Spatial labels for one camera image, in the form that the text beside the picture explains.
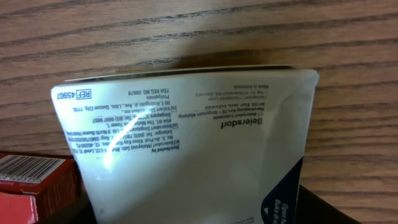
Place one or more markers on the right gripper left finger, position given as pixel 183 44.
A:
pixel 78 212

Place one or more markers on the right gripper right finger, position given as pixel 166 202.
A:
pixel 311 209

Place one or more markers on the red orange medicine box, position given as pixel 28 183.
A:
pixel 34 187

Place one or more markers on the white medicine box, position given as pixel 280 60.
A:
pixel 218 145

